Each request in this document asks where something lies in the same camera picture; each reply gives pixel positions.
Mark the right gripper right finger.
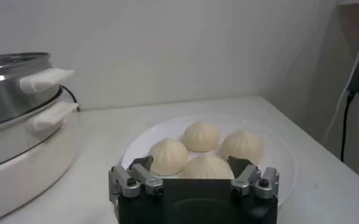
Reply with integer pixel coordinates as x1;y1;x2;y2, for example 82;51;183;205
227;155;280;200

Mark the white electric cooker base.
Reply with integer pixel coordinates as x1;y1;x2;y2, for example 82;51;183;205
0;101;80;224

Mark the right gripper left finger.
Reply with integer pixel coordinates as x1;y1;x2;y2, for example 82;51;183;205
108;155;165;203

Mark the white steamed baozi bun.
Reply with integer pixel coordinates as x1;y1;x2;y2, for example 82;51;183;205
179;153;235;180
219;130;265;165
148;138;190;177
180;121;221;153

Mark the white round plate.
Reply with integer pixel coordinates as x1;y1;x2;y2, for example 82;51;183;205
119;114;299;211

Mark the black cooker power cable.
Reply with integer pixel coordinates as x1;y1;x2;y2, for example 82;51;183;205
59;85;81;112

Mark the black adapter cable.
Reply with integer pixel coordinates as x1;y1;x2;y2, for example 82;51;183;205
339;91;356;163

